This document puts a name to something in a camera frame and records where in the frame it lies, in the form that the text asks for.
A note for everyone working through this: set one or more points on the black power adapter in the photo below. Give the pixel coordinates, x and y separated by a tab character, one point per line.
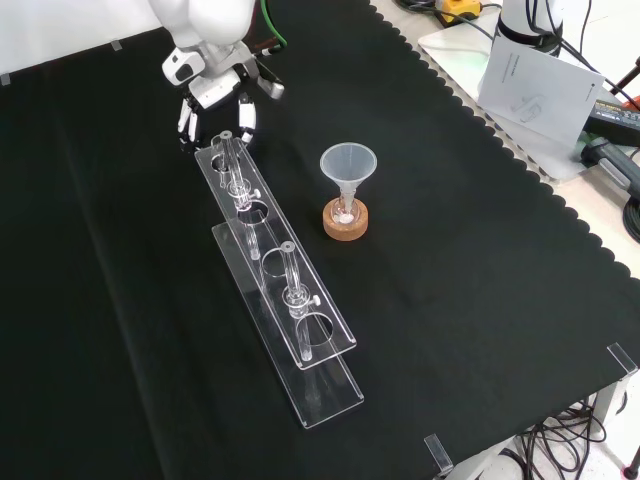
617	117

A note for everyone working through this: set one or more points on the pale board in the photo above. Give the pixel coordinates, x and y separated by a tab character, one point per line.
460	60

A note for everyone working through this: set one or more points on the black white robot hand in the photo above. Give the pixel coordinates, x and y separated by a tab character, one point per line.
215	87

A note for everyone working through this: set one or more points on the translucent plastic funnel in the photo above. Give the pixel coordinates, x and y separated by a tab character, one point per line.
348	162

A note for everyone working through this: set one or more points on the black tripod leg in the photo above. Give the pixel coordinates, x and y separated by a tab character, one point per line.
627	80

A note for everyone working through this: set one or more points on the yellow stop button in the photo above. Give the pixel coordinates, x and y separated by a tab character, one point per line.
460	7

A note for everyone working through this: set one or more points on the white paper manual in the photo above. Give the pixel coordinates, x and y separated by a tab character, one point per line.
540	90

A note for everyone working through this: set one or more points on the grey tape strip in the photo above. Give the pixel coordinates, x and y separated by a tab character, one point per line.
4	80
116	45

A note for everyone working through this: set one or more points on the round-bottom glass flask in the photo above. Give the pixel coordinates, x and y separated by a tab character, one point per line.
346	212

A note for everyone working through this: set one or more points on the clear acrylic cloth clip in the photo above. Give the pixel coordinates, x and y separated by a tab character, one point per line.
622	357
439	454

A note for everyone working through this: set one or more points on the grey table leg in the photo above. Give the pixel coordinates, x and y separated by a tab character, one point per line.
611	400

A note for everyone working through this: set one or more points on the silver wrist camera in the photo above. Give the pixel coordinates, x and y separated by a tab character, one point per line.
270	82

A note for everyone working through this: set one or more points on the clear acrylic funnel stand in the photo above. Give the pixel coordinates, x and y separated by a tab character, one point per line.
280	280

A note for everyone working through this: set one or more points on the black table cloth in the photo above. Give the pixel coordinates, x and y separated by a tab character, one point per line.
125	300

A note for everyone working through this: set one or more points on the clear glass weighing funnel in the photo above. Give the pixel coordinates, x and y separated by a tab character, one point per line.
218	145

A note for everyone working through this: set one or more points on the grey green plug unit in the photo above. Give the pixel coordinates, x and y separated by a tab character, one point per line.
612	162

